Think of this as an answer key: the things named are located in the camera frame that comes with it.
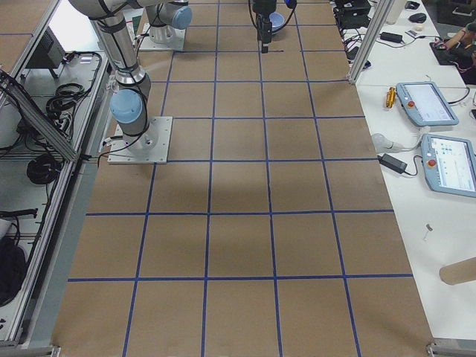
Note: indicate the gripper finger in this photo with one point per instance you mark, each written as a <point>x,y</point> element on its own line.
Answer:
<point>264,32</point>

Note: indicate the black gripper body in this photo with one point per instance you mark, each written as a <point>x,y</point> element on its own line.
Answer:
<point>262,12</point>

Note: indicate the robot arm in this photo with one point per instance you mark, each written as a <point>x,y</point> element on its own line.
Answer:
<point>110,25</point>
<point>165,18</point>

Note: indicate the blue bowl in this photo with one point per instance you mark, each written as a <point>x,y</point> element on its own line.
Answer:
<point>277,22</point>

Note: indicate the yellow tool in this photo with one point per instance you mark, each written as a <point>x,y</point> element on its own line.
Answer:
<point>390,98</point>

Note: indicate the white light bulb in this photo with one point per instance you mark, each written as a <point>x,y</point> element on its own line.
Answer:
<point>385,145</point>

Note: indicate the far teach pendant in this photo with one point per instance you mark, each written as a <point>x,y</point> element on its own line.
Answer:
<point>425,105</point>

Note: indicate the teach pendant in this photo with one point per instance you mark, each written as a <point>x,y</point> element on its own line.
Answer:
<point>425,105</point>
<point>449,164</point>

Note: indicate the black power adapter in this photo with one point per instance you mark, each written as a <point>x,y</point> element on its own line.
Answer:
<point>392,163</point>

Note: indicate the near teach pendant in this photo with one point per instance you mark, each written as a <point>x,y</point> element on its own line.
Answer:
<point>449,164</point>

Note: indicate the cardboard tube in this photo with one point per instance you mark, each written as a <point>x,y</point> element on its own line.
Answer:
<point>460,272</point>

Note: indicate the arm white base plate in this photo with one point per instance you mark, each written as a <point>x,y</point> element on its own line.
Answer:
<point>151,147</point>
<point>164,38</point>

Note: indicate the aluminium frame post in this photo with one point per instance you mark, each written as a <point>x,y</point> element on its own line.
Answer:
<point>379,17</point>

